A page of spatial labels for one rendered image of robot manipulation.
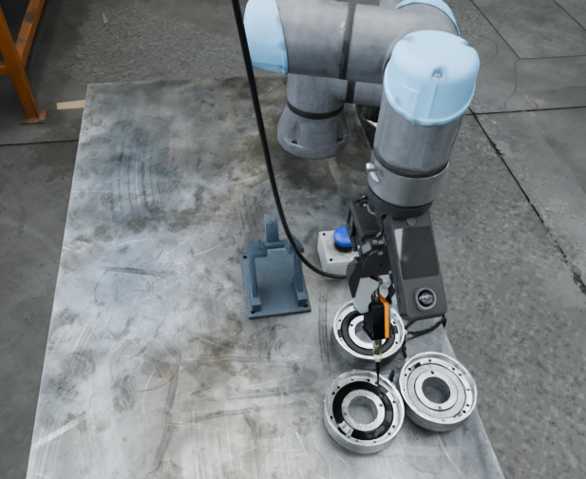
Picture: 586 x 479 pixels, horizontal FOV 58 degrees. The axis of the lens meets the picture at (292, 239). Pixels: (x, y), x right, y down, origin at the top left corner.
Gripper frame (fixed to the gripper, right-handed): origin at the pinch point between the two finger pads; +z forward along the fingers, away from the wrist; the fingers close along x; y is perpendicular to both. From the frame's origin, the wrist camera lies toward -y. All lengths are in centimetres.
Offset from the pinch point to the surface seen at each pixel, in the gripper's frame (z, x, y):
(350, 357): 10.2, 2.5, -1.1
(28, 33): 67, 93, 208
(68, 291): 13.2, 43.6, 18.7
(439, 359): 10.2, -10.1, -3.3
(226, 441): 13.1, 21.0, -9.1
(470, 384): 9.8, -12.9, -7.8
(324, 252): 8.8, 2.5, 17.5
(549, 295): 93, -95, 55
